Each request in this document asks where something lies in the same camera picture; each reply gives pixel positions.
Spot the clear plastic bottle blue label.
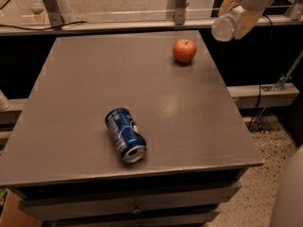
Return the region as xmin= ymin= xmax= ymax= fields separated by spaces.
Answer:
xmin=211 ymin=6 xmax=244 ymax=42

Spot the cardboard box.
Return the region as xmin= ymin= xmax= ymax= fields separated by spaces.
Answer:
xmin=0 ymin=191 xmax=42 ymax=227

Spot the black hanging cable right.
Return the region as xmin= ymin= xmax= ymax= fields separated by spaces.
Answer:
xmin=247 ymin=14 xmax=274 ymax=131

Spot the metal bracket left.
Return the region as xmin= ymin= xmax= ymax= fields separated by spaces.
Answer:
xmin=43 ymin=0 xmax=62 ymax=29

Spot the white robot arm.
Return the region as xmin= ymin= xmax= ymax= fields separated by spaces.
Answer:
xmin=217 ymin=0 xmax=303 ymax=227

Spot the blue soda can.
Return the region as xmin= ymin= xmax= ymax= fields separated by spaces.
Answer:
xmin=105 ymin=108 xmax=147 ymax=164

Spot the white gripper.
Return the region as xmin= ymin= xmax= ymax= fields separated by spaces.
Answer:
xmin=219 ymin=0 xmax=275 ymax=40

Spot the grey drawer cabinet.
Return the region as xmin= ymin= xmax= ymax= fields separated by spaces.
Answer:
xmin=0 ymin=31 xmax=262 ymax=227

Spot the metal bracket centre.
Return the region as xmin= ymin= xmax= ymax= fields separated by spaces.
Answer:
xmin=174 ymin=0 xmax=187 ymax=26

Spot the red apple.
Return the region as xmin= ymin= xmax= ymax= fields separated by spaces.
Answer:
xmin=172 ymin=39 xmax=197 ymax=63

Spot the metal bracket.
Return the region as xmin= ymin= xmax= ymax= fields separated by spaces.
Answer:
xmin=43 ymin=0 xmax=62 ymax=29
xmin=174 ymin=0 xmax=187 ymax=26

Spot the black cable on ledge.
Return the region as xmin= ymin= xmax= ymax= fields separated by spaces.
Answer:
xmin=0 ymin=20 xmax=87 ymax=32

